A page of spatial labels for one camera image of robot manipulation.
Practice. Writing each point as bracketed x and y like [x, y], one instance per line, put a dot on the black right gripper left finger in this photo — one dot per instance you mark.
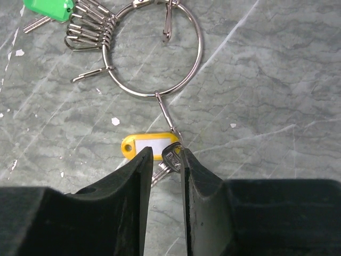
[108, 217]

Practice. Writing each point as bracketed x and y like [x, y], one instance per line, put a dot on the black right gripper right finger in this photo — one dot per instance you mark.
[258, 216]

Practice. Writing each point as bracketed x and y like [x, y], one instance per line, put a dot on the yellow key tag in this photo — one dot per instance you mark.
[134, 143]

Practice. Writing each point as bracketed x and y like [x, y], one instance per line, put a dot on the silver key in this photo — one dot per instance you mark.
[170, 162]
[37, 23]

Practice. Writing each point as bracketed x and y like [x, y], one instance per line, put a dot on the green key tag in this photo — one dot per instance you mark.
[59, 10]

